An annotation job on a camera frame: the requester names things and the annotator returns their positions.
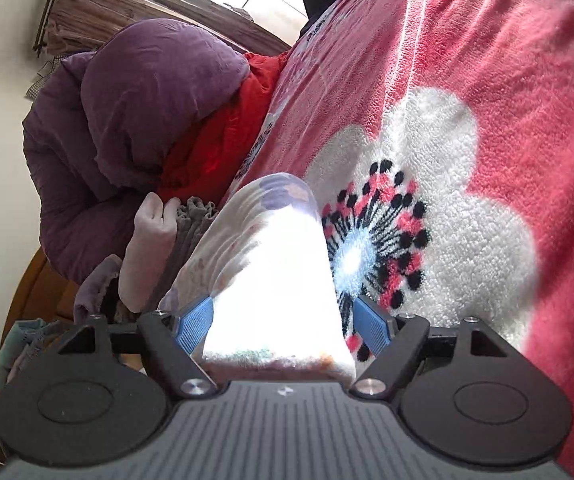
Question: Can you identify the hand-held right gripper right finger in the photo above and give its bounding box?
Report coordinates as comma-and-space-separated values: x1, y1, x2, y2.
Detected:
349, 294, 510, 400

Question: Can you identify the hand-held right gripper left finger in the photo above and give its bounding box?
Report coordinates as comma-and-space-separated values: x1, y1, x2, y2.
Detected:
60, 296, 219, 400

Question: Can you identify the white garment with purple trim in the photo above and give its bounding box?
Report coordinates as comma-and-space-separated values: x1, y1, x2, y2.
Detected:
157, 172, 359, 384

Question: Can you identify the grey ribbed cloth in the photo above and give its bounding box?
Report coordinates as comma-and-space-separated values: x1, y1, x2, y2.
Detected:
157, 196, 219, 308

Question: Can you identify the small mauve cloth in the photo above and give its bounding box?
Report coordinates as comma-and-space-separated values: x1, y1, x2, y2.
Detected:
74, 255, 123, 324

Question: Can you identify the teal cloth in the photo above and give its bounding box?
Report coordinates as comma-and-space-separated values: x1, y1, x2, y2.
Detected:
0, 317, 70, 392

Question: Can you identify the red padded quilt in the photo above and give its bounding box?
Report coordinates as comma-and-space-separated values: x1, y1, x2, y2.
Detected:
157, 50, 293, 207

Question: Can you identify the purple quilt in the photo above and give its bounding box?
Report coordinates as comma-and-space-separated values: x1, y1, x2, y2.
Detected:
22, 19, 251, 286

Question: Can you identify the red floral fleece blanket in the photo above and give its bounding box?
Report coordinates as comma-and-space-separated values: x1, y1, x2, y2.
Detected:
217, 0, 574, 480

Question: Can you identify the checked cloth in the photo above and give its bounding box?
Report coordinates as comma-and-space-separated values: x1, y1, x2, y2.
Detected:
26, 57, 64, 100

